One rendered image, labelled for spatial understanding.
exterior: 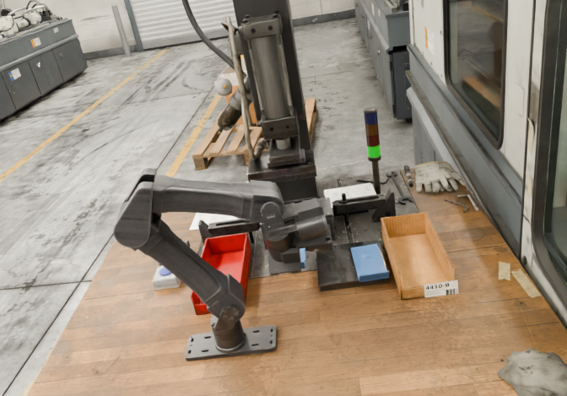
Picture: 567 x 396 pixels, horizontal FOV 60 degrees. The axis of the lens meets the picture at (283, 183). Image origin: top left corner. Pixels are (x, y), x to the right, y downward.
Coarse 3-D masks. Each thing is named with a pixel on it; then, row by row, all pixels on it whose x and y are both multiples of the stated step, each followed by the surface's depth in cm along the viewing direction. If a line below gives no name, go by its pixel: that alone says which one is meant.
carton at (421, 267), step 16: (384, 224) 128; (400, 224) 132; (416, 224) 132; (384, 240) 130; (400, 240) 132; (416, 240) 131; (432, 240) 125; (400, 256) 126; (416, 256) 125; (432, 256) 124; (400, 272) 110; (416, 272) 119; (432, 272) 118; (448, 272) 112; (400, 288) 111; (416, 288) 111; (432, 288) 111; (448, 288) 111
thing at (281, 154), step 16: (272, 144) 133; (288, 144) 129; (256, 160) 136; (272, 160) 126; (288, 160) 126; (304, 160) 129; (256, 176) 129; (272, 176) 129; (288, 176) 129; (304, 176) 129
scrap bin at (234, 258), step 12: (216, 240) 139; (228, 240) 139; (240, 240) 139; (204, 252) 134; (216, 252) 141; (228, 252) 141; (240, 252) 139; (216, 264) 136; (228, 264) 135; (240, 264) 134; (240, 276) 120; (192, 300) 117; (204, 312) 119
